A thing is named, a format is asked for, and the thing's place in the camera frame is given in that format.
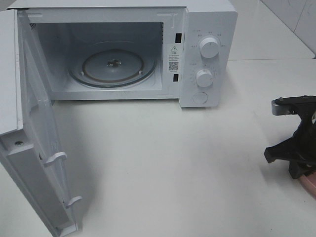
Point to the white warning label sticker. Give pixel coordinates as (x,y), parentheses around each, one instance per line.
(174,57)

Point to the upper white microwave knob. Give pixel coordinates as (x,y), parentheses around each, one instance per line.
(209,47)

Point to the glass microwave turntable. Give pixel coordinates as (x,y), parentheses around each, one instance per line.
(113,64)

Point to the white microwave door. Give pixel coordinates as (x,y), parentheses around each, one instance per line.
(30,148)

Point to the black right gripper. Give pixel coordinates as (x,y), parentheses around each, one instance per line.
(300,149)

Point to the white microwave oven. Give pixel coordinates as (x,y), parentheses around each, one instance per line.
(67,25)

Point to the round white door release button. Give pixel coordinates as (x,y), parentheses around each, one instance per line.
(200,98)

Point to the lower white microwave knob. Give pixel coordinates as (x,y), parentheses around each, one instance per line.
(204,78)

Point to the pink round plate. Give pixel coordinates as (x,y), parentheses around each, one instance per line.
(309,183)

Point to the white microwave knob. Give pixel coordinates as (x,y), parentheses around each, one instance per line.
(204,78)
(209,47)

